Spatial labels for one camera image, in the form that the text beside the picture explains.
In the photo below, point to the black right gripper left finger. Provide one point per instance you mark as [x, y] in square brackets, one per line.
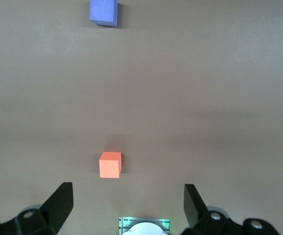
[53, 213]

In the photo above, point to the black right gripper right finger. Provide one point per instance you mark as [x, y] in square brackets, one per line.
[197, 213]

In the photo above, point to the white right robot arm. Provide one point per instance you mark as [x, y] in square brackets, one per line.
[145, 229]

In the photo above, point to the orange foam block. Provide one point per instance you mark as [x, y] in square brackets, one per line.
[109, 166]

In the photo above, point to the purple foam block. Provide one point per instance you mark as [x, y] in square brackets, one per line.
[102, 12]

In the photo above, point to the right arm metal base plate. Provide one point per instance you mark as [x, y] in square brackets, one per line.
[124, 226]

